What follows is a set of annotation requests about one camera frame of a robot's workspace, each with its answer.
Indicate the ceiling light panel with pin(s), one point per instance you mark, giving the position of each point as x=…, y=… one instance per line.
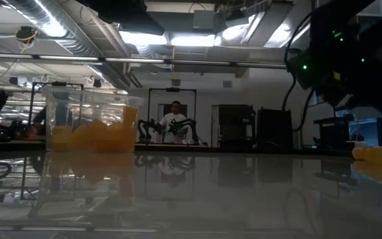
x=192, y=40
x=144, y=40

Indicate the black gantry frame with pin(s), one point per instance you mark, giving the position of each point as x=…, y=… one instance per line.
x=172, y=89
x=58, y=84

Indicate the clear plastic bin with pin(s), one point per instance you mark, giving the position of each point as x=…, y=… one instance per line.
x=78, y=99

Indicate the white angled panel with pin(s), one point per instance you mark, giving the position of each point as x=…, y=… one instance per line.
x=356, y=112

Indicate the yellow black ceiling reel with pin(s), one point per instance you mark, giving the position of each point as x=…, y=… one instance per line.
x=26, y=34

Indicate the black cabinet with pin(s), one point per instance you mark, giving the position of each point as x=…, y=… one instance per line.
x=275, y=126

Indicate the grey ceiling box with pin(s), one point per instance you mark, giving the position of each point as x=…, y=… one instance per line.
x=203, y=20

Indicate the large ribbed air duct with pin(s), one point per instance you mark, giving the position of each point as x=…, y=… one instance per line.
x=45, y=20

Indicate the white ceiling box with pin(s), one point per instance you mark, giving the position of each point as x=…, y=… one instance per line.
x=373, y=8

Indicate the background black robot arm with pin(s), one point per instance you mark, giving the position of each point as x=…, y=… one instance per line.
x=184, y=126
x=146, y=129

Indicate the long metal ceiling pipe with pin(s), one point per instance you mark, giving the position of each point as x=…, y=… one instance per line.
x=61, y=58

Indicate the black computer monitor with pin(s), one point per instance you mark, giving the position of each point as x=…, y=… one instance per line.
x=235, y=114

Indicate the black desk shelf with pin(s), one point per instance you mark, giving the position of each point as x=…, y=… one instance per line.
x=333, y=124

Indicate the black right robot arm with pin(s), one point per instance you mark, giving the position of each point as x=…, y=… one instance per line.
x=376, y=40

